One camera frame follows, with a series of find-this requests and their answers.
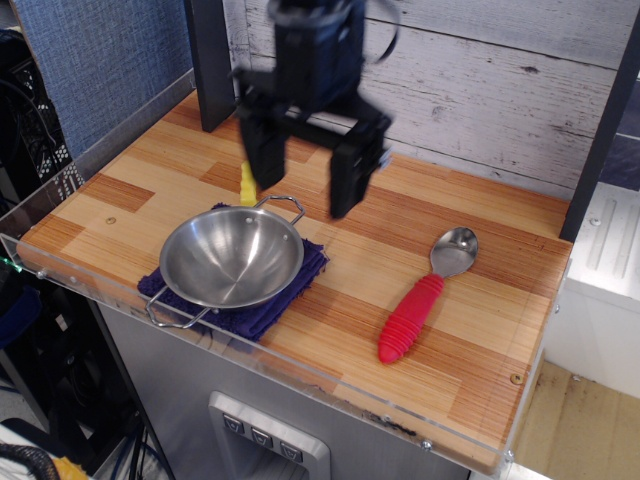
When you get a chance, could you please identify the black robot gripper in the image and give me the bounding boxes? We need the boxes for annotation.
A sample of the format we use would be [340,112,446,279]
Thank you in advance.
[232,19,391,219]

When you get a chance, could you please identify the stainless steel two-handled bowl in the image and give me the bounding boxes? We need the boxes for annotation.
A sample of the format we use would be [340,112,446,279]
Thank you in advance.
[145,195,306,329]

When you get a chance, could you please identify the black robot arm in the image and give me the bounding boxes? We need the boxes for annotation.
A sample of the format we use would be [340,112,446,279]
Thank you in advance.
[232,1,392,219]

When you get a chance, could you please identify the yellow ridged plastic piece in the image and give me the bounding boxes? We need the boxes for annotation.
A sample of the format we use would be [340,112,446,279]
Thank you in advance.
[240,161,257,207]

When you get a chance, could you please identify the purple folded towel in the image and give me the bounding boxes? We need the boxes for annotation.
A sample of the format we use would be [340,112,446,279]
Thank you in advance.
[137,203,328,342]

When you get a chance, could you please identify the stainless toy fridge cabinet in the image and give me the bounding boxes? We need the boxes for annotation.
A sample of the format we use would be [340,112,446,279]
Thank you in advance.
[100,306,470,479]

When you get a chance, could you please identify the black plastic crate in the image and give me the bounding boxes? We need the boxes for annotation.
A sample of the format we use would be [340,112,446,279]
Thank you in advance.
[1,29,71,199]

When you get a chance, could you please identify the grey dispenser button panel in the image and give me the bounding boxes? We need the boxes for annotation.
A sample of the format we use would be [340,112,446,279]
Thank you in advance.
[208,391,332,479]

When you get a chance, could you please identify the clear acrylic table guard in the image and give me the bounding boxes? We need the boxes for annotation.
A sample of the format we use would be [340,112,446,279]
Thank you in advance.
[1,95,570,479]

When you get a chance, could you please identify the white ribbed appliance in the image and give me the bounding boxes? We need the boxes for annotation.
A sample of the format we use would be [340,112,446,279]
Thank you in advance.
[543,183,639,397]

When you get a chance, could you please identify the dark left support post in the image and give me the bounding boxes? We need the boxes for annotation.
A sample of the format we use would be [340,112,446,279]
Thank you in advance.
[184,0,236,132]

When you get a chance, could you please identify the dark support post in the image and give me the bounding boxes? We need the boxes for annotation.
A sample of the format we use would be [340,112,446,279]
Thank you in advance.
[184,0,236,132]
[559,11,639,242]

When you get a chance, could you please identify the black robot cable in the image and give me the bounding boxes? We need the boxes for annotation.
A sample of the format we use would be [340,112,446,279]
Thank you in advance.
[364,0,401,65]

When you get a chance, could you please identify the red-handled metal spoon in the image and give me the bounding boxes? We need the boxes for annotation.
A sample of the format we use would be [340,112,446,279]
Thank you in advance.
[377,227,479,364]

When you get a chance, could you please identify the dark right support post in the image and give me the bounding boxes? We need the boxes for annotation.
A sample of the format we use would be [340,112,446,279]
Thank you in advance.
[559,11,639,242]

